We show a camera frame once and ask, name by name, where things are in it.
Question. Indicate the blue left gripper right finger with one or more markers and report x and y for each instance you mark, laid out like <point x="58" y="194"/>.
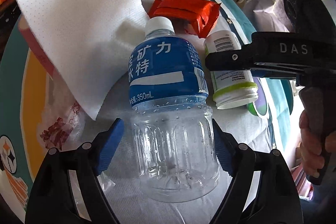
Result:
<point x="224" y="148"/>

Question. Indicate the white green pill bottle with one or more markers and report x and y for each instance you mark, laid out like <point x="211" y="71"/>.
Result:
<point x="231" y="88"/>

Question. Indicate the person's right hand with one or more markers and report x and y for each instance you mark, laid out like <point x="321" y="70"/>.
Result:
<point x="311" y="148"/>

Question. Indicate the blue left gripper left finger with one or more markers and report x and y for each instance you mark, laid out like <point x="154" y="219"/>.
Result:
<point x="106" y="144"/>

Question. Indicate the pink paper cup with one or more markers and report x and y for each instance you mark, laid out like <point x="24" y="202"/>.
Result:
<point x="35" y="46"/>

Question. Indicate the white paper napkin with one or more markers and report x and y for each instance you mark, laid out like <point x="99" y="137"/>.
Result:
<point x="88" y="42"/>

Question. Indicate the blue label water bottle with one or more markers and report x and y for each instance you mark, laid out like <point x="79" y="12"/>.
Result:
<point x="172" y="122"/>

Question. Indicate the teal grey striped tablecloth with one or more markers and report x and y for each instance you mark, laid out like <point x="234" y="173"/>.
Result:
<point x="62" y="187"/>

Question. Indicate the clear plastic bag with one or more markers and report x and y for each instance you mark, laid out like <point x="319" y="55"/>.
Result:
<point x="64" y="125"/>

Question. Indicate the red foil wrapper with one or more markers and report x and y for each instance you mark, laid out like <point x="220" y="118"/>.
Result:
<point x="200" y="15"/>

